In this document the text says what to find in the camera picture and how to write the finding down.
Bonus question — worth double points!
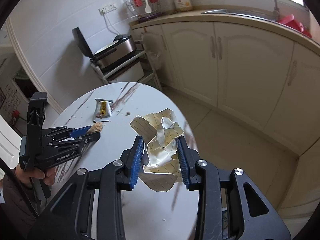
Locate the brown ginger piece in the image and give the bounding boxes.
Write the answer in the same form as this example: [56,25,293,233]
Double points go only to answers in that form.
[86,122,104,134]

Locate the lined paper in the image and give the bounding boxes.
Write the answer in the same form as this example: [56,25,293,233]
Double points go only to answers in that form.
[130,108,184,192]

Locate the person's left hand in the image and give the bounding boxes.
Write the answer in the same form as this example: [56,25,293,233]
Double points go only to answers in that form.
[15,164,56,187]

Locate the silver yellow snack wrapper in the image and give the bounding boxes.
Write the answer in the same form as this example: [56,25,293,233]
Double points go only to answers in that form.
[93,99,114,122]

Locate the round white marble table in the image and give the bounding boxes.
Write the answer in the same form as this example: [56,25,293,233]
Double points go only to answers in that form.
[39,81,201,240]

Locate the black rice cooker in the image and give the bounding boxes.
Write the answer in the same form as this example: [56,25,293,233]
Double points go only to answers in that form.
[72,27,137,69]

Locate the cream base cabinets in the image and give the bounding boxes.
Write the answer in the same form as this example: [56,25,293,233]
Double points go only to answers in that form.
[132,12,319,219]

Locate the white rice spoon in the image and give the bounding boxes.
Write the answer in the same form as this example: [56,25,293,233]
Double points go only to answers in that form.
[144,0,152,14]

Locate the steel sink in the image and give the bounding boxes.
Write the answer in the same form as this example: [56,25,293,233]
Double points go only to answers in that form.
[202,9,277,21]

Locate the red plastic basin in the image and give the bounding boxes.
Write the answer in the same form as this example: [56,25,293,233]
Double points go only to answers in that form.
[277,14,312,38]

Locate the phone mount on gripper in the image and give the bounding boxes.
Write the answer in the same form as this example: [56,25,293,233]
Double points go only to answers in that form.
[27,92,47,157]

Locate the doorway frame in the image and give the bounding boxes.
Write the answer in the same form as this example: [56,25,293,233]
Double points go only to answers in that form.
[0,17,65,136]

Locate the wall power socket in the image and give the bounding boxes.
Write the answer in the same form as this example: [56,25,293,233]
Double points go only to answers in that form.
[99,3,118,15]

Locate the red cup wire rack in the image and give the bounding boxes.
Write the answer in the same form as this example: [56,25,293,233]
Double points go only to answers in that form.
[125,0,163,23]

